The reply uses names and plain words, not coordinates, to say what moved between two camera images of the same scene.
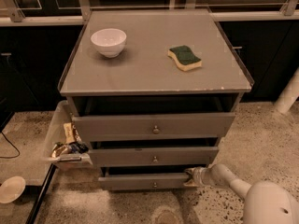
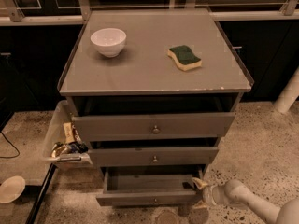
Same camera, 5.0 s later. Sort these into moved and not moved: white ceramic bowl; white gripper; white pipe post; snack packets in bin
Moved: white gripper
Not moved: white ceramic bowl; snack packets in bin; white pipe post
